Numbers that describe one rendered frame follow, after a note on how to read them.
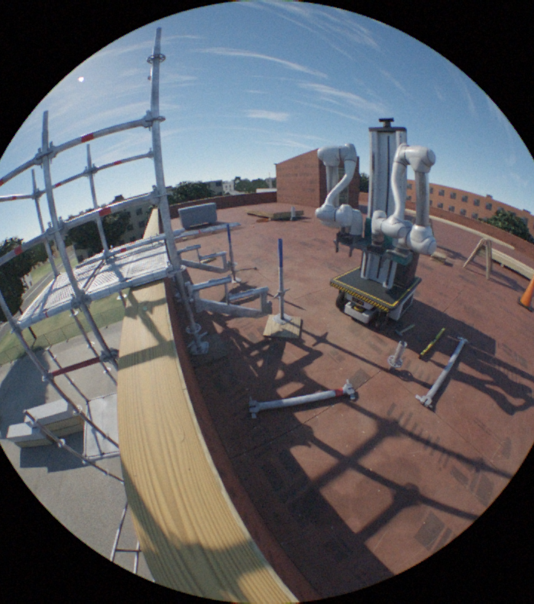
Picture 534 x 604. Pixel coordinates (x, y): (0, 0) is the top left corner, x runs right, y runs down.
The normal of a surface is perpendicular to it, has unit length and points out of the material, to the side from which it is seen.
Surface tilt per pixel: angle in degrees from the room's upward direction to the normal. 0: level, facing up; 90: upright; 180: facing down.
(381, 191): 90
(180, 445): 0
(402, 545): 0
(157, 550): 0
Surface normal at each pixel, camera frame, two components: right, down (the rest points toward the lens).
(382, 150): -0.80, 0.35
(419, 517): -0.05, -0.85
